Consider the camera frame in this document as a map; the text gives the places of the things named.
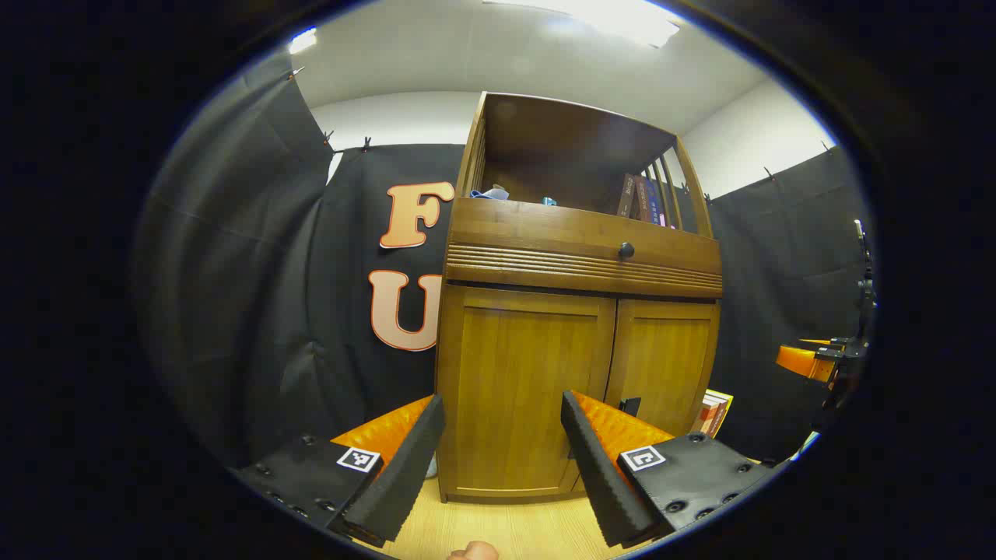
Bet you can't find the red and yellow book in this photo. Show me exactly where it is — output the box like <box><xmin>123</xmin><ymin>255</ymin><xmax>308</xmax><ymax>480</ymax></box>
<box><xmin>693</xmin><ymin>389</ymin><xmax>734</xmax><ymax>439</ymax></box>

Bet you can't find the wooden double-door shoe cabinet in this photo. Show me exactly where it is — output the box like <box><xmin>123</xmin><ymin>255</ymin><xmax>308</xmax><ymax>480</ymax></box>
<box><xmin>433</xmin><ymin>92</ymin><xmax>724</xmax><ymax>505</ymax></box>

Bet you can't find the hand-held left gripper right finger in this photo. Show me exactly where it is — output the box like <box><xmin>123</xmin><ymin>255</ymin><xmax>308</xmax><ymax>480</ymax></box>
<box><xmin>560</xmin><ymin>390</ymin><xmax>779</xmax><ymax>549</ymax></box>

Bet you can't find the large ceiling light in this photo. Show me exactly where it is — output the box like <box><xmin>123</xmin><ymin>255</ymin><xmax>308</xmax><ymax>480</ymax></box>
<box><xmin>482</xmin><ymin>0</ymin><xmax>682</xmax><ymax>47</ymax></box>

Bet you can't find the wooden shoe cabinet door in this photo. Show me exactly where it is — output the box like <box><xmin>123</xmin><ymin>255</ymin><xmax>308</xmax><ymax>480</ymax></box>
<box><xmin>576</xmin><ymin>299</ymin><xmax>721</xmax><ymax>492</ymax></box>
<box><xmin>437</xmin><ymin>286</ymin><xmax>617</xmax><ymax>499</ymax></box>

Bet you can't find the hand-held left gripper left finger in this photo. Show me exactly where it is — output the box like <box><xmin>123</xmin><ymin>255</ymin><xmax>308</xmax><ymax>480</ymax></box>
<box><xmin>230</xmin><ymin>393</ymin><xmax>447</xmax><ymax>549</ymax></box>

